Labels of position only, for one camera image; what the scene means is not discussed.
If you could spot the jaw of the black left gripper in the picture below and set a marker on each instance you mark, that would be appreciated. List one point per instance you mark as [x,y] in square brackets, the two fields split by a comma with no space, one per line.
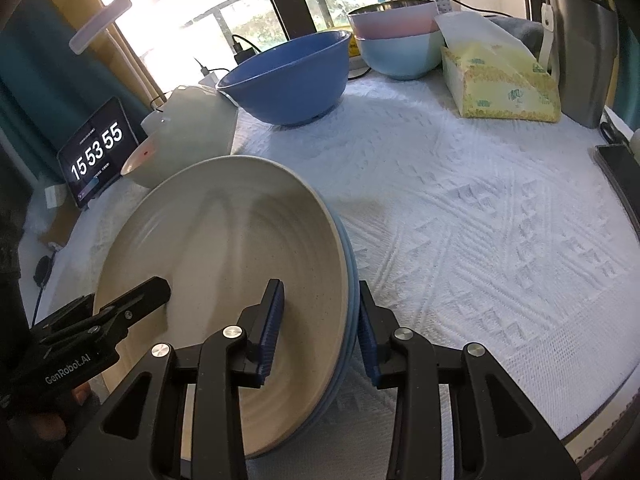
[132,306]

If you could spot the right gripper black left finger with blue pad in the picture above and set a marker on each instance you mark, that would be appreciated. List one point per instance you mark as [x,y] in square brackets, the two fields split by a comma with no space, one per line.
[136,434]

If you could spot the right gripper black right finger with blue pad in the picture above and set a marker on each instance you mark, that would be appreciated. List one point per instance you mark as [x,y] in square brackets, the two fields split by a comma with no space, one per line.
[496,430]

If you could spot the beige speckled plate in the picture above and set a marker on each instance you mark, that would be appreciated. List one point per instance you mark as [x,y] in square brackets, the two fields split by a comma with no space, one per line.
[218,232]

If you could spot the pink strawberry bowl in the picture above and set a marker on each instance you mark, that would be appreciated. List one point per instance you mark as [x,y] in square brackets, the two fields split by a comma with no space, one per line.
[196,123]

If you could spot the light blue plate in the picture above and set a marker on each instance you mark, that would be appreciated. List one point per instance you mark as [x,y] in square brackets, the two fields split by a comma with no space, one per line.
[350,332]

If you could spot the dark blue bowl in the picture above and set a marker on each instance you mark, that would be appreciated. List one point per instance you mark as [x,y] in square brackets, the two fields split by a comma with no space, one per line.
[294,82]

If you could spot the person's left hand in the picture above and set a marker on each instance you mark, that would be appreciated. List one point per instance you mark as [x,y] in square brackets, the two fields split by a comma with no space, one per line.
[52,426]

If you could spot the small cardboard box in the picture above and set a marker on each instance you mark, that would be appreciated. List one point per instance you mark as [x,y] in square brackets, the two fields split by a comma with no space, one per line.
[63,215]

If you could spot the tablet showing clock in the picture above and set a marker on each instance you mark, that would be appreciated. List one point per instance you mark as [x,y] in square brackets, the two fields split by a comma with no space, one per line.
[93,157]

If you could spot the white textured tablecloth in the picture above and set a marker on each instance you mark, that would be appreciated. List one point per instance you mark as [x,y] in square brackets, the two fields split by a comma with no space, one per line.
[504,233]

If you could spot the teal curtain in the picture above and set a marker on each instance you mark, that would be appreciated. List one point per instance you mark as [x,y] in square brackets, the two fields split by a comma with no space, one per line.
[47,91]

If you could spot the black phone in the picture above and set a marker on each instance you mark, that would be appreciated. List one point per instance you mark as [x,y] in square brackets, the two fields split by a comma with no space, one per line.
[622,170]

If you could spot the black scissors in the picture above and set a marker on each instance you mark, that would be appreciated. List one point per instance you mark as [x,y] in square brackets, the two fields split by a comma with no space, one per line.
[611,134]

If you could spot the yellow tissue pack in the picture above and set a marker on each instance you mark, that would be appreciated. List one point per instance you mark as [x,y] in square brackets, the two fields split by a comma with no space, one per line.
[492,74]

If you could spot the light blue bowl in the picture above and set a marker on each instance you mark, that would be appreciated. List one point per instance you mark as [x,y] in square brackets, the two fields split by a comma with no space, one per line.
[403,58]

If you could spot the grey folded towel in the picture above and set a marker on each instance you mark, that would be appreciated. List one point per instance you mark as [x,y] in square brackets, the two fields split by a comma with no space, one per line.
[528,32]

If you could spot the pink steel-lined bowl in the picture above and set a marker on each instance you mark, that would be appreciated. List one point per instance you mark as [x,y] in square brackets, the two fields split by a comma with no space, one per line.
[394,19]

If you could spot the white storage basket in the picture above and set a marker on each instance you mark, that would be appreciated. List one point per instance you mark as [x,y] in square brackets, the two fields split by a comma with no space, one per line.
[444,6]

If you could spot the white charger with cable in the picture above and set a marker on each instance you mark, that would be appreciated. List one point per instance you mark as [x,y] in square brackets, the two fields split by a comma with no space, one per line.
[210,76]

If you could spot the black charger with cable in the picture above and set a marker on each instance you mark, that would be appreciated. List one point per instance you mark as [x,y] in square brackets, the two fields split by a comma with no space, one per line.
[243,49]

